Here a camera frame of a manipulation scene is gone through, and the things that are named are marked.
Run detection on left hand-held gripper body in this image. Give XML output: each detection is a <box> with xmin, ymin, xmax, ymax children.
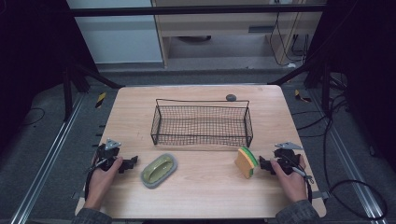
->
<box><xmin>93</xmin><ymin>138</ymin><xmax>123</xmax><ymax>172</ymax></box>

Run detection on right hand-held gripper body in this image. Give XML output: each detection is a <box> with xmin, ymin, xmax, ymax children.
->
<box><xmin>273</xmin><ymin>141</ymin><xmax>304</xmax><ymax>175</ymax></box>

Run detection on person's right hand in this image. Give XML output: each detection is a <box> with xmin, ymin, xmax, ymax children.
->
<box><xmin>269</xmin><ymin>154</ymin><xmax>308</xmax><ymax>205</ymax></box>

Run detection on person's left hand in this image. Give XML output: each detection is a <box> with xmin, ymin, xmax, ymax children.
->
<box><xmin>83</xmin><ymin>156</ymin><xmax>124</xmax><ymax>211</ymax></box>

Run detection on yellow and green sponge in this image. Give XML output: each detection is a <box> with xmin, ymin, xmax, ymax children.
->
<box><xmin>233</xmin><ymin>146</ymin><xmax>260</xmax><ymax>180</ymax></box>

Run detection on green soap dish grey rim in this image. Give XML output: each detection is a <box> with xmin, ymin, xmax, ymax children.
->
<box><xmin>140</xmin><ymin>152</ymin><xmax>178</xmax><ymax>190</ymax></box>

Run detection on yellow black striped tape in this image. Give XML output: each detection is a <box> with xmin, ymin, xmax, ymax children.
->
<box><xmin>293</xmin><ymin>89</ymin><xmax>313</xmax><ymax>104</ymax></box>
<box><xmin>94</xmin><ymin>91</ymin><xmax>107</xmax><ymax>109</ymax></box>

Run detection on black metal stand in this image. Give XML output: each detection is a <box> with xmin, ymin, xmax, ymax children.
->
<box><xmin>61</xmin><ymin>60</ymin><xmax>126</xmax><ymax>123</ymax></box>
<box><xmin>268</xmin><ymin>60</ymin><xmax>347</xmax><ymax>115</ymax></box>

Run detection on dark curtain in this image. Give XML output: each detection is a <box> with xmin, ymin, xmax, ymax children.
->
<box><xmin>306</xmin><ymin>0</ymin><xmax>396</xmax><ymax>175</ymax></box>
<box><xmin>0</xmin><ymin>0</ymin><xmax>99</xmax><ymax>157</ymax></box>

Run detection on white cabinet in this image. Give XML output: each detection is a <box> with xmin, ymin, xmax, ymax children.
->
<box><xmin>66</xmin><ymin>0</ymin><xmax>164</xmax><ymax>65</ymax></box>

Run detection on light wooden desk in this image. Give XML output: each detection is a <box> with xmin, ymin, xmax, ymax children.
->
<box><xmin>150</xmin><ymin>0</ymin><xmax>325</xmax><ymax>68</ymax></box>

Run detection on right hand-held gripper cable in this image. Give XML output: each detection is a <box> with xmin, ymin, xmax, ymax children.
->
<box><xmin>288</xmin><ymin>154</ymin><xmax>315</xmax><ymax>203</ymax></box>

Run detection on hand-held gripper cable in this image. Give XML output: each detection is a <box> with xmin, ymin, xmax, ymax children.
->
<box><xmin>84</xmin><ymin>158</ymin><xmax>108</xmax><ymax>201</ymax></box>
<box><xmin>288</xmin><ymin>154</ymin><xmax>315</xmax><ymax>203</ymax></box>

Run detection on left hand-held gripper cable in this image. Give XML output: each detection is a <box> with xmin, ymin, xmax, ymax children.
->
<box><xmin>84</xmin><ymin>158</ymin><xmax>108</xmax><ymax>201</ymax></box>

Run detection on thick black floor cable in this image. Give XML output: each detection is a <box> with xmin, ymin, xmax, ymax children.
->
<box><xmin>292</xmin><ymin>92</ymin><xmax>389</xmax><ymax>222</ymax></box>

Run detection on aluminium floor rail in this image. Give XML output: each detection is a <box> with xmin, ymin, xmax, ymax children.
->
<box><xmin>310</xmin><ymin>89</ymin><xmax>389</xmax><ymax>224</ymax></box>
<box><xmin>9</xmin><ymin>92</ymin><xmax>86</xmax><ymax>224</ymax></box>

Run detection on black wire mesh basket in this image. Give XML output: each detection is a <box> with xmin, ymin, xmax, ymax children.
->
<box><xmin>149</xmin><ymin>98</ymin><xmax>254</xmax><ymax>147</ymax></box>

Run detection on thin black floor cable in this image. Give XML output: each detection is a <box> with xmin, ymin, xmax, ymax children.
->
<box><xmin>21</xmin><ymin>106</ymin><xmax>47</xmax><ymax>128</ymax></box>

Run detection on black hanging desk cables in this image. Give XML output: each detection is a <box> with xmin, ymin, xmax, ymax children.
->
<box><xmin>268</xmin><ymin>0</ymin><xmax>311</xmax><ymax>68</ymax></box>

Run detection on black horizontal frame bar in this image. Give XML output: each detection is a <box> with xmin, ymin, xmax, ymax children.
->
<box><xmin>66</xmin><ymin>4</ymin><xmax>328</xmax><ymax>18</ymax></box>

